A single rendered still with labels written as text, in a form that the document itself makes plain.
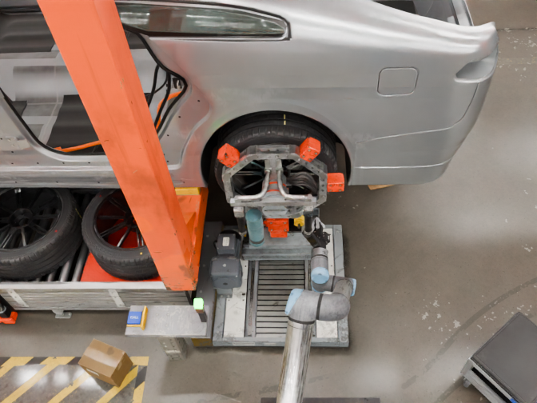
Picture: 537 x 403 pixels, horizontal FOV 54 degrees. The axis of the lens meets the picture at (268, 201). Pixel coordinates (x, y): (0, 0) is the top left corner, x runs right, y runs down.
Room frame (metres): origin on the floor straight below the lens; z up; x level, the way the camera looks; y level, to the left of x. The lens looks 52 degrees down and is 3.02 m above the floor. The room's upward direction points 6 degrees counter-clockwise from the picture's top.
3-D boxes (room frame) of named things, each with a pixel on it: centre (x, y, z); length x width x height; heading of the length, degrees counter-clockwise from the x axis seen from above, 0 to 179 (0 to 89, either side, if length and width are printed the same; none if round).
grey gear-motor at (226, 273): (1.72, 0.27, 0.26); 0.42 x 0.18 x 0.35; 174
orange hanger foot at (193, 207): (1.80, 0.46, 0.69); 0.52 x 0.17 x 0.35; 174
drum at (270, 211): (1.71, -0.04, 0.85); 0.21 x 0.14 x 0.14; 174
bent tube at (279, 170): (1.65, -0.13, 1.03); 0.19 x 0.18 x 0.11; 174
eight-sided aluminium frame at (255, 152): (1.78, -0.05, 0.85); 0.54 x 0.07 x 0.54; 84
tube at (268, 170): (1.67, 0.07, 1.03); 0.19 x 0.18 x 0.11; 174
